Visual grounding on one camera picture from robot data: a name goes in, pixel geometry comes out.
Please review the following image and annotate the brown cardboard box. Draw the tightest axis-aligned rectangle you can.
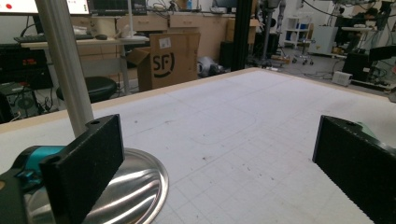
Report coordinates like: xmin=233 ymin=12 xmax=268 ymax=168
xmin=125 ymin=32 xmax=201 ymax=92

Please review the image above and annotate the computer monitor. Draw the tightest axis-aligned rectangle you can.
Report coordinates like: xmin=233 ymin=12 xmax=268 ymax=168
xmin=0 ymin=0 xmax=92 ymax=17

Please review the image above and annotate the white shelf unit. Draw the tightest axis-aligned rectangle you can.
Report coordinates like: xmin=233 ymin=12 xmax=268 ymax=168
xmin=283 ymin=16 xmax=314 ymax=49

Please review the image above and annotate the white small box device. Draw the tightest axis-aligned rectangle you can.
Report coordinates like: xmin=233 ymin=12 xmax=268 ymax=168
xmin=331 ymin=71 xmax=353 ymax=87

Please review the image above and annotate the black round stool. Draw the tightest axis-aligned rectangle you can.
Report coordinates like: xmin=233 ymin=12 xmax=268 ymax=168
xmin=55 ymin=76 xmax=119 ymax=105

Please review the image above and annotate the light wooden desk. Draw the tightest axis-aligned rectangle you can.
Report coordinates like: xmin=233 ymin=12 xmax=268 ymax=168
xmin=20 ymin=35 xmax=150 ymax=95

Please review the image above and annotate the black computer tower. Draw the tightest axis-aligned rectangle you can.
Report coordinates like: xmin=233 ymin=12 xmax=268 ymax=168
xmin=0 ymin=82 xmax=41 ymax=122

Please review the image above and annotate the black equipment case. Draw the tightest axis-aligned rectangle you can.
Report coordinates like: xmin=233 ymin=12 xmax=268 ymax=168
xmin=0 ymin=46 xmax=54 ymax=91

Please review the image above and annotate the black keyboard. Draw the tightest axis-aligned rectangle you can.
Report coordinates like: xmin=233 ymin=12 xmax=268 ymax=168
xmin=13 ymin=34 xmax=94 ymax=44

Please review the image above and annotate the black metal frame post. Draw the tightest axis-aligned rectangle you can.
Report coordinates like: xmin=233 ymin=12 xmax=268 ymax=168
xmin=230 ymin=0 xmax=254 ymax=72

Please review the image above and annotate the white cabinet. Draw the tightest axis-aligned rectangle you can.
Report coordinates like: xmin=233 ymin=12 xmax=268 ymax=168
xmin=307 ymin=25 xmax=340 ymax=56

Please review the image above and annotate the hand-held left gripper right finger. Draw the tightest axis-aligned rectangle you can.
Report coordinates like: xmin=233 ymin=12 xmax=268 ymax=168
xmin=312 ymin=115 xmax=396 ymax=224

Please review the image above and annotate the shiny metal bowl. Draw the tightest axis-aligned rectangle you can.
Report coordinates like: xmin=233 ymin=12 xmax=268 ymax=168
xmin=23 ymin=147 xmax=170 ymax=224

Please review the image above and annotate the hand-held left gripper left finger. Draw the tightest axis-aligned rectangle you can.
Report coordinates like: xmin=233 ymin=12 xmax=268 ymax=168
xmin=39 ymin=113 xmax=126 ymax=224

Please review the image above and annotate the silver metal stand pole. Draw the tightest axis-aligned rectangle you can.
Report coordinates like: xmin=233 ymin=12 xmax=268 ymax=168
xmin=35 ymin=0 xmax=94 ymax=138

